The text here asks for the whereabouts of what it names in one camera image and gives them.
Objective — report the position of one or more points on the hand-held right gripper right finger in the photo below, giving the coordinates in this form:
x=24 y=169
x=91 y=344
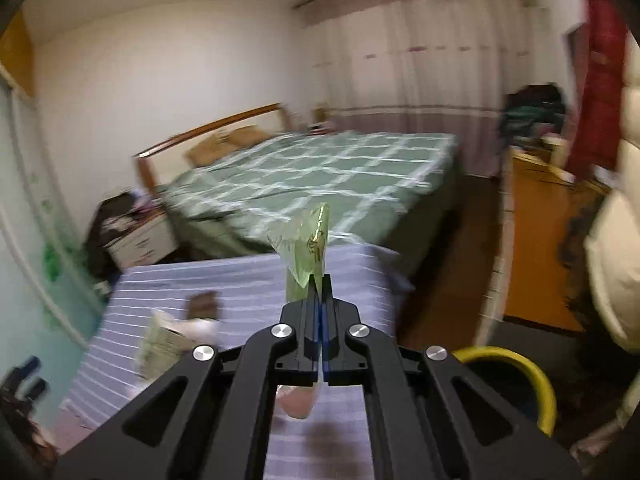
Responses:
x=332 y=342

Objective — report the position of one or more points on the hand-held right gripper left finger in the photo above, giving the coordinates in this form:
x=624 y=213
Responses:
x=307 y=342

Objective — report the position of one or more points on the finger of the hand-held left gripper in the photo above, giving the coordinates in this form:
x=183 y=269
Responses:
x=27 y=375

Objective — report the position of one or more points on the green transparent plastic wrapper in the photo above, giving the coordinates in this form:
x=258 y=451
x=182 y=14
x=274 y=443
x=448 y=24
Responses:
x=302 y=245

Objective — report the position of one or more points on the white paper packet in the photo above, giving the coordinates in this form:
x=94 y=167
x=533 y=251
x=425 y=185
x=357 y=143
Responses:
x=160 y=345

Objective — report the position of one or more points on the yellow rimmed trash bin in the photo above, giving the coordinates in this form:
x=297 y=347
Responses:
x=542 y=380

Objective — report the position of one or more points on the purple patterned sheet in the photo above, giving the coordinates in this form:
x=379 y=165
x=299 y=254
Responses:
x=240 y=280

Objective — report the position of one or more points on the brown wrapper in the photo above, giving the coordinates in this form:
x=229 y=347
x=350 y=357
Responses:
x=204 y=305

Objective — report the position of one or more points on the pale green wardrobe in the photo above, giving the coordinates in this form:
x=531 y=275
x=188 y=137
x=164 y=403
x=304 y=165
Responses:
x=30 y=240

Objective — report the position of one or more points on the bed with green checked blanket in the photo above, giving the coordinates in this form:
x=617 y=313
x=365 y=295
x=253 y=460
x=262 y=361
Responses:
x=320 y=175

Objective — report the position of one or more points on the white nightstand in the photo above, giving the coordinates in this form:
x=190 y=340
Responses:
x=145 y=242

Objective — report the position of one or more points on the brown pillow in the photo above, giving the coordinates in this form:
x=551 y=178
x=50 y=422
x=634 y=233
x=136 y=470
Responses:
x=248 y=136
x=210 y=150

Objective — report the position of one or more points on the orange wooden cabinet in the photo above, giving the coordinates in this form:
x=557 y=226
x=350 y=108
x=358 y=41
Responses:
x=540 y=240

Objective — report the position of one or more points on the wooden headboard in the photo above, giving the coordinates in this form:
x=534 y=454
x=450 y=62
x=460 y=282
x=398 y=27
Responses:
x=200 y=130

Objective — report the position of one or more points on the white and mauve curtain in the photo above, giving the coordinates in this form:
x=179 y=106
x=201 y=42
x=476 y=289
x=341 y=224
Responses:
x=415 y=60

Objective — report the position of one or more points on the cream puffer jacket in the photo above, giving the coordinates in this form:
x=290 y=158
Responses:
x=617 y=260

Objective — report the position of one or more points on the pile of dark clothes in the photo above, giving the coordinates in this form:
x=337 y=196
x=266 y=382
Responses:
x=532 y=107

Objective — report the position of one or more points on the red hanging garment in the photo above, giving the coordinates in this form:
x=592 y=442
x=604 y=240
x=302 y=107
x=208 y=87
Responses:
x=600 y=75

